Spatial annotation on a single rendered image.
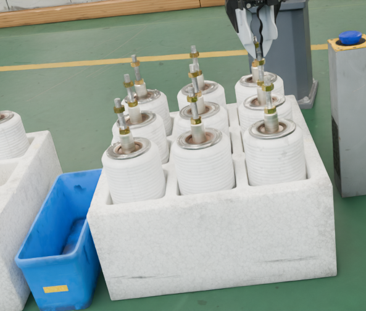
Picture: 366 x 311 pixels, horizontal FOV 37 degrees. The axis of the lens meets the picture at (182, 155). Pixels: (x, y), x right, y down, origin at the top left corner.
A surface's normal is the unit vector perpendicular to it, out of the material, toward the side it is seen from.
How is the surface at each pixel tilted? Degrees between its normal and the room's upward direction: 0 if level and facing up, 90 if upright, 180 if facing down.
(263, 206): 90
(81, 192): 88
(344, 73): 90
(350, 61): 90
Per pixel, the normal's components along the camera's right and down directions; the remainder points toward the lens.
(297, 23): 0.45, 0.33
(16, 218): 0.98, -0.14
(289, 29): -0.30, 0.47
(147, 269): -0.03, 0.46
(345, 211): -0.17, -0.88
